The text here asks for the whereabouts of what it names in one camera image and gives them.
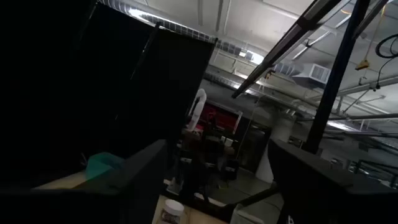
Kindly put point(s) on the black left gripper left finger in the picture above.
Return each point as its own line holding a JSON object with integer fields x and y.
{"x": 130, "y": 193}

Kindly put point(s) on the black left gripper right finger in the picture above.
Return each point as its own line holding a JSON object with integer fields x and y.
{"x": 317, "y": 193}

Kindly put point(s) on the white-lid spice jar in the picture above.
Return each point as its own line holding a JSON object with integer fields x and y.
{"x": 172, "y": 210}

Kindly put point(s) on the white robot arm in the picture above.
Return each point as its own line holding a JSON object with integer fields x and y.
{"x": 198, "y": 105}

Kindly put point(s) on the teal translucent plastic bin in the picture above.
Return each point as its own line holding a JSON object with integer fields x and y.
{"x": 102, "y": 165}

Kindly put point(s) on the white column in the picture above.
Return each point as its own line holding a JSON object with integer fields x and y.
{"x": 273, "y": 149}

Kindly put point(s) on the pale grey container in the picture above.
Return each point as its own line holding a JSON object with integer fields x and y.
{"x": 245, "y": 216}

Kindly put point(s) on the black curtain partition panel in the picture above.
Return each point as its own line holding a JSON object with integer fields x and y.
{"x": 62, "y": 77}
{"x": 180, "y": 87}

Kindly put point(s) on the white ceiling ventilation unit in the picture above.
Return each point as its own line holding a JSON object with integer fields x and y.
{"x": 314, "y": 74}

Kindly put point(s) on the red framed panel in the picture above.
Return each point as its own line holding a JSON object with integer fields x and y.
{"x": 222, "y": 118}

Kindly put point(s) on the yellow hanging tag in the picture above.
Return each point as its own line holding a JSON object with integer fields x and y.
{"x": 362, "y": 65}

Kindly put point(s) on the dark blue frame post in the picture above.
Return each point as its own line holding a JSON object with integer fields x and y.
{"x": 335, "y": 71}

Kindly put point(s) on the overhead frame bar with lights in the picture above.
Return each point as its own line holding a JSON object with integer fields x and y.
{"x": 289, "y": 34}

